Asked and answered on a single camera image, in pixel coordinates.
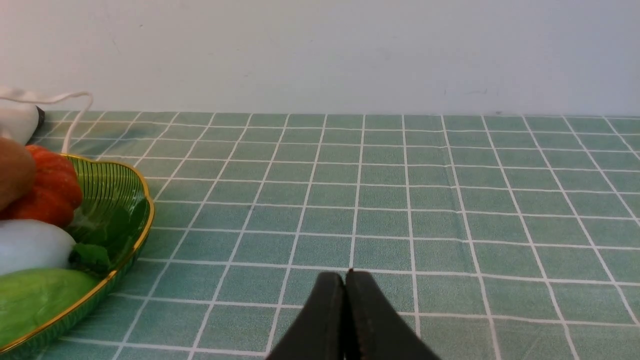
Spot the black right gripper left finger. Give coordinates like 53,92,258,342
266,272,345,360

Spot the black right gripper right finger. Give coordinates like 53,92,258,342
345,269,439,360

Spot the white cloth tote bag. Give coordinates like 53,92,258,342
0,86,94,155

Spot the green checkered tablecloth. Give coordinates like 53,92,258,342
39,111,640,360

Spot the green glass plate gold rim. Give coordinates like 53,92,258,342
1,154,155,360

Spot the green cucumber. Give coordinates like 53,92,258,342
0,268,100,347

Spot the orange pumpkin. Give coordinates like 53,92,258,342
1,145,83,228

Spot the white radish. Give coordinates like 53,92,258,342
0,219,76,275

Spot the brown potato on plate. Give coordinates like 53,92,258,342
0,137,36,210

